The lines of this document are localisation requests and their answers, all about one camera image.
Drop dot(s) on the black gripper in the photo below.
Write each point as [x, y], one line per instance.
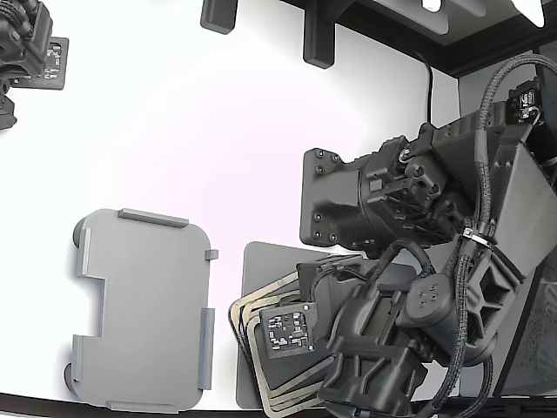
[335, 291]

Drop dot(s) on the stack of rectangular gaskets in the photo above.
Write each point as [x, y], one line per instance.
[283, 281]

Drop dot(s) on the black six-joint robot arm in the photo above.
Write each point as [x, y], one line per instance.
[383, 209]

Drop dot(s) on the light grey printed holder plate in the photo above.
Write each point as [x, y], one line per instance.
[143, 305]

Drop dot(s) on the white zip tie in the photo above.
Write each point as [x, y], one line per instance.
[476, 237]

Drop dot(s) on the small white light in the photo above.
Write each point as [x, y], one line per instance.
[431, 4]

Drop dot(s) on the large white light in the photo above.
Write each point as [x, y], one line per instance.
[531, 11]

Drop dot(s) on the black plate with circuit board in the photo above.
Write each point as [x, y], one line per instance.
[54, 61]

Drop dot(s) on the wrist camera circuit board module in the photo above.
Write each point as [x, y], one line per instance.
[289, 331]

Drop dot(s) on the long black bracket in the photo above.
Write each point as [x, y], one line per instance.
[317, 39]

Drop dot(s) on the black table frame rail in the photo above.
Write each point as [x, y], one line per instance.
[478, 56]

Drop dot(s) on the short black bracket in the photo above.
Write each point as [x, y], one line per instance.
[217, 15]

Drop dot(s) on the black camera mount assembly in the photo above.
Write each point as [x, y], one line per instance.
[17, 35]

